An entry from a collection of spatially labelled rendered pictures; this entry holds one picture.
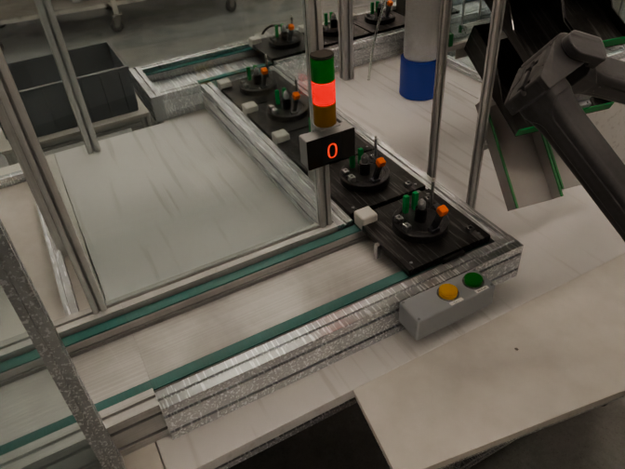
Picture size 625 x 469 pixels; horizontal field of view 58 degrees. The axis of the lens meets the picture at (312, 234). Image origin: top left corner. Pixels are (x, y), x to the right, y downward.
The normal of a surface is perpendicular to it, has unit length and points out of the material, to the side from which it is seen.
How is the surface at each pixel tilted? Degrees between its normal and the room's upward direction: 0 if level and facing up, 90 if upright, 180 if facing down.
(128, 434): 90
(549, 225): 0
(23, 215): 0
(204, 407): 90
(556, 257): 0
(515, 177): 45
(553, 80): 39
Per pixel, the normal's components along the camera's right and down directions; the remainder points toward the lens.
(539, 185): 0.18, -0.14
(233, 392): 0.47, 0.53
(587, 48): 0.39, -0.33
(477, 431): -0.06, -0.78
